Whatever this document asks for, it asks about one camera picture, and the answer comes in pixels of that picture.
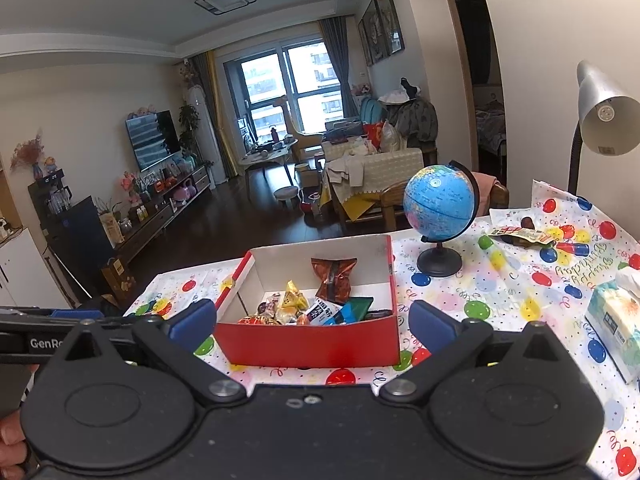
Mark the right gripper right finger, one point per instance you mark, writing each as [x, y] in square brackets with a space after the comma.
[452, 346]

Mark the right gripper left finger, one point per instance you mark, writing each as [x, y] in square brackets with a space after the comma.
[171, 345]

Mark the brown round cake snack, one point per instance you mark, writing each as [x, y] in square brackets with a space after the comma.
[377, 314]

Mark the green snack packet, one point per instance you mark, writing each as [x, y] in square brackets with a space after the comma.
[360, 306]

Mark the yellow snack packet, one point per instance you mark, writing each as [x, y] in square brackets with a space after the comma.
[294, 298]

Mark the copper foil snack bag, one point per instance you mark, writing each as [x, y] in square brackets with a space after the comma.
[334, 276]

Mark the white red snack packet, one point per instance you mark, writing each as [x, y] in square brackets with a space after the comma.
[320, 311]

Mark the blue snack packet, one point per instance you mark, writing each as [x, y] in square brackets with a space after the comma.
[344, 316]

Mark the person left hand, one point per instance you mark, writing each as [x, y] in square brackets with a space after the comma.
[16, 379]

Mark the red cardboard box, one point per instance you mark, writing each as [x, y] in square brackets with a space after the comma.
[252, 329]

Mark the balloon pattern tablecloth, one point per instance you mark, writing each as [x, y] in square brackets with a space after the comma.
[505, 286]

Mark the tv console cabinet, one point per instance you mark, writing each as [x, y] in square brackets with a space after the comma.
[162, 210]

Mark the opened wrapper near globe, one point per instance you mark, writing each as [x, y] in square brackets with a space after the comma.
[524, 235]

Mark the blue desk globe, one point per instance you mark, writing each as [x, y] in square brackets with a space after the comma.
[440, 203]

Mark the wooden chair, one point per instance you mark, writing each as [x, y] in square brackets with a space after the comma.
[392, 204]

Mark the small white stool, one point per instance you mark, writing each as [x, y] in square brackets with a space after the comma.
[287, 196]

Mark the tissue pack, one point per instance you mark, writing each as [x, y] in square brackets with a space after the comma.
[613, 313]

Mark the round coffee table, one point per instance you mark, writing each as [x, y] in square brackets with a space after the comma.
[280, 157]

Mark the silver desk lamp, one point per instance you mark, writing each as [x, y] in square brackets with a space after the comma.
[608, 119]

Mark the wall television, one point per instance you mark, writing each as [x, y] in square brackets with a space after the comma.
[153, 138]

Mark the dark framed wall pictures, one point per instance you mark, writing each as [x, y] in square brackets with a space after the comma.
[380, 32]

